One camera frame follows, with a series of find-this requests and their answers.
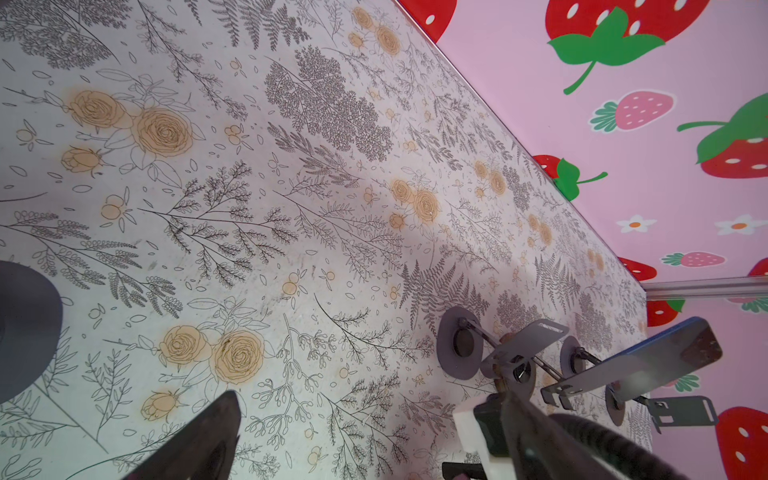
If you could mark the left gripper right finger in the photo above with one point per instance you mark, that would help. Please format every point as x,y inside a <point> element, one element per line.
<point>538,447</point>

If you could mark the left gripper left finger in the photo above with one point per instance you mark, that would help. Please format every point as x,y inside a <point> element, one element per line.
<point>204,449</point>

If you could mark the grey stand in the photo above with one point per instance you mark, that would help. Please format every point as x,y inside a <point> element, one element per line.
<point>31,324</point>
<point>464,348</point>
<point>574,358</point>

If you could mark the reflective phone blue edge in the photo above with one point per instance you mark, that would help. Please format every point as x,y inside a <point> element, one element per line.
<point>678,351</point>

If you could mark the grey stand under reflective phone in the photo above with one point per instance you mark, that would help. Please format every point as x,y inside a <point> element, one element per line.
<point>574,358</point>

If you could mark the dark stand far right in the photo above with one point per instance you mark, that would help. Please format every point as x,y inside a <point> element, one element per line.
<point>679,412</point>

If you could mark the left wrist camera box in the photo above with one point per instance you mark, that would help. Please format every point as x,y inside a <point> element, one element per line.
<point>477,439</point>

